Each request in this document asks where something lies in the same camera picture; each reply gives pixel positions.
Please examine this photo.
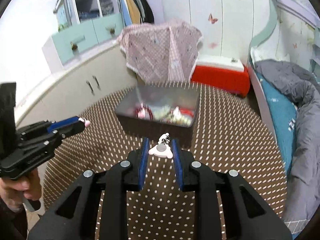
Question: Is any grey metal tin box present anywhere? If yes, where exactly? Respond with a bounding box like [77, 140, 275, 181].
[115, 83, 200, 145]

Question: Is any teal bed sheet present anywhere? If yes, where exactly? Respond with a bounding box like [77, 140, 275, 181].
[257, 73, 297, 176]

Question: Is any lilac open shelf unit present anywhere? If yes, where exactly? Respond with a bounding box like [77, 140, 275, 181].
[53, 0, 118, 27]

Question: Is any grey duvet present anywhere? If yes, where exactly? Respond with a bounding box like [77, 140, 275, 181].
[254, 59, 319, 235]

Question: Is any brown polka dot tablecloth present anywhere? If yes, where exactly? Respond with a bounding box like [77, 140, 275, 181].
[43, 85, 286, 239]

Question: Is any white wardrobe with butterflies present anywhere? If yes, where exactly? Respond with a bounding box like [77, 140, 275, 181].
[162, 0, 270, 64]

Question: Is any curved metal handrail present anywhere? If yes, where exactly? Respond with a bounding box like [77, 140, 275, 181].
[53, 0, 73, 28]

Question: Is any teal bunk bed frame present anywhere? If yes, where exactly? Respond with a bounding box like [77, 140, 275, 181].
[248, 0, 319, 143]

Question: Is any white bear keychain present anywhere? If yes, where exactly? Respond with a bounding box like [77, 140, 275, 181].
[149, 133, 173, 159]

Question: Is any red storage bench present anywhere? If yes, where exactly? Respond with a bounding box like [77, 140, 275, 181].
[191, 65, 250, 98]

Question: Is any beige low cabinet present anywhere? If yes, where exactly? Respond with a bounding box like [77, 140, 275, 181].
[15, 42, 137, 127]

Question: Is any pink small charm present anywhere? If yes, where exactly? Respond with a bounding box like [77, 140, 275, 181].
[78, 118, 91, 127]

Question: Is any person's left hand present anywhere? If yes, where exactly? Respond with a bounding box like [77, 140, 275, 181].
[1, 169, 42, 212]

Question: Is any green plant decoration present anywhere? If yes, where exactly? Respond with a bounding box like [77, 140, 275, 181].
[58, 24, 65, 32]

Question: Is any teal drawer unit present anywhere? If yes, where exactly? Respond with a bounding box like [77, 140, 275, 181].
[42, 13, 124, 74]

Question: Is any pink checked cloth cover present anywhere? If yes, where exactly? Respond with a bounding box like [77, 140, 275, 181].
[117, 19, 202, 82]

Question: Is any hanging clothes row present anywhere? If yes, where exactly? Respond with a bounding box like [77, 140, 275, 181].
[117, 0, 155, 27]

